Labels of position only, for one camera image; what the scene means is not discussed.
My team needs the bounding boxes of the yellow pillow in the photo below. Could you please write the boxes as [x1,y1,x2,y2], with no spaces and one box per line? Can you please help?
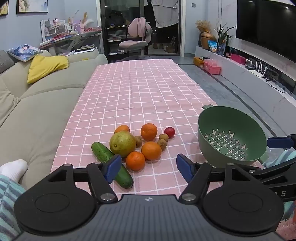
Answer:
[27,55,69,84]

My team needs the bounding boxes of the hanging grey cloth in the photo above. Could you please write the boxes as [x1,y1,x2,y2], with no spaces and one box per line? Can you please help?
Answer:
[151,0,180,28]

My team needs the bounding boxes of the person's leg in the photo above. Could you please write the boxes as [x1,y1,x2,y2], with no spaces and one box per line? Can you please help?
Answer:
[0,174,26,241]
[262,149,296,168]

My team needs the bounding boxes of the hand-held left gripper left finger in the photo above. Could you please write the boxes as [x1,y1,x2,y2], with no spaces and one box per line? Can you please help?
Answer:
[47,154,122,204]

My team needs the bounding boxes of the person's right leg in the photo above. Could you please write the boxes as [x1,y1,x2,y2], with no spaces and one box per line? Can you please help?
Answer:
[262,149,296,168]

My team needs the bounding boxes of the person's left leg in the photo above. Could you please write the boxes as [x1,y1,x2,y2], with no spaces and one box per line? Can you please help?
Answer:
[0,174,26,241]

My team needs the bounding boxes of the pink bin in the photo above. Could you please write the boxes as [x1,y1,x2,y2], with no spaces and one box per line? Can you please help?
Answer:
[231,54,246,65]

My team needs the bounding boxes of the grey cushion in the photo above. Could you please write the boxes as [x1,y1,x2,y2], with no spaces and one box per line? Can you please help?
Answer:
[0,50,15,75]

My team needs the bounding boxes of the framed wall picture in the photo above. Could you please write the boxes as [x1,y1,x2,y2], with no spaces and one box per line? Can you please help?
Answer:
[0,0,9,16]
[16,0,49,14]

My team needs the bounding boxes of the cluttered white desk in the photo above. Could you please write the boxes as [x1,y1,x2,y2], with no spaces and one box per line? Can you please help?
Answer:
[39,30,103,56]

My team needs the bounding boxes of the pink fuzzy cloth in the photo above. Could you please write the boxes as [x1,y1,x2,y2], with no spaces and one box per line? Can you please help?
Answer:
[276,217,296,241]

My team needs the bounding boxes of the small red plum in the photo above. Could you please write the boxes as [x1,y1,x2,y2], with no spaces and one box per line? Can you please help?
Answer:
[164,127,176,139]

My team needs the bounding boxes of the sliding glass door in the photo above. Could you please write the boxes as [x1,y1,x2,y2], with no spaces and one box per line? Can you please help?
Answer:
[100,0,186,63]

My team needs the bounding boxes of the pink toy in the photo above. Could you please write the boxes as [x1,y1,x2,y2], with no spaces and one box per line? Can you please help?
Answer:
[69,11,93,34]

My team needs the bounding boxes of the white marble cabinet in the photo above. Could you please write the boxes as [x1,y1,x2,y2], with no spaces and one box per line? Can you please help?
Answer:
[195,46,296,138]

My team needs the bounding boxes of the black cables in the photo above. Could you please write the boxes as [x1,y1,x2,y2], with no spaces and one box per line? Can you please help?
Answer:
[265,71,287,93]

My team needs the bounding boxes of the printed blue pillow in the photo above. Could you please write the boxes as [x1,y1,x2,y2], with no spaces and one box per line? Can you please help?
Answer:
[7,44,43,62]

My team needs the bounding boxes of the black shelf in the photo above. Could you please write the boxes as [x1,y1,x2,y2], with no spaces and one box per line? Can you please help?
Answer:
[105,23,129,57]

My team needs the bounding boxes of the pile of books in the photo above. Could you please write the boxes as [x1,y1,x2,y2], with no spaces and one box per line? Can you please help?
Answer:
[40,31,79,46]

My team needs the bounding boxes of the pink checked tablecloth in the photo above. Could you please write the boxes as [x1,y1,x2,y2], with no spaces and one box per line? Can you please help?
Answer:
[50,59,262,196]

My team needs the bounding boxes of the large yellow-green pomelo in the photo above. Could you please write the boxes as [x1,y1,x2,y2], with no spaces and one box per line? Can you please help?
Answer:
[109,131,137,158]

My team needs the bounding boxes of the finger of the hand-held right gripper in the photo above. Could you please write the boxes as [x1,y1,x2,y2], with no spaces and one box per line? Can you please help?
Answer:
[267,134,296,149]
[249,160,296,185]

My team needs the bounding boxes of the orange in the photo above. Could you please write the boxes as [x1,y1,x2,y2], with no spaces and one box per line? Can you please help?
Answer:
[126,151,146,171]
[141,141,162,161]
[141,123,158,142]
[114,125,130,134]

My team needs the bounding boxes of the person's white sock foot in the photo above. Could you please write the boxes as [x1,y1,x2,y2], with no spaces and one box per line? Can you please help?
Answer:
[0,159,28,183]

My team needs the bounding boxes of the green cucumber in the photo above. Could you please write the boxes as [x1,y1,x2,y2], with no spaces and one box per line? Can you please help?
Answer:
[91,142,134,189]

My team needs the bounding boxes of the pink office chair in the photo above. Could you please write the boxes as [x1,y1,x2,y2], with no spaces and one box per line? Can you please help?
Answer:
[119,17,153,61]

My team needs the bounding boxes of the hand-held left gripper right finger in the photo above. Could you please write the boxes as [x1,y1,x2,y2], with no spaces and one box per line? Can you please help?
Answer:
[176,153,254,204]

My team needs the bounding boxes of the green plastic colander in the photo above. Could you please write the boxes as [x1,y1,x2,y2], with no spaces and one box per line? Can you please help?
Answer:
[197,105,268,168]

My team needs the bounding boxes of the brown vase with dried flowers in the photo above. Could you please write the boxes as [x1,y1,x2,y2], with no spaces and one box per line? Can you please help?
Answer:
[196,20,216,50]

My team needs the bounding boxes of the beige sofa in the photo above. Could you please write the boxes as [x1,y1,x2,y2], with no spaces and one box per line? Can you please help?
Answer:
[0,49,109,191]

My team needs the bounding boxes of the green potted plant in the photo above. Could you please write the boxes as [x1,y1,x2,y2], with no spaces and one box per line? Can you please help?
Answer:
[213,23,236,55]

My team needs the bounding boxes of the white router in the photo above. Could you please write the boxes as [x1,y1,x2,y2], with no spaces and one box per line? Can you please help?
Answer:
[251,61,269,78]

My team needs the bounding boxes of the pink storage box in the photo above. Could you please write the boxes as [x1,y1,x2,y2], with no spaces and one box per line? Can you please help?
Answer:
[203,59,221,75]

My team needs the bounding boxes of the black television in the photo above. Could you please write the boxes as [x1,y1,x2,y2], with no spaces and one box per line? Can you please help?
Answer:
[236,0,296,64]

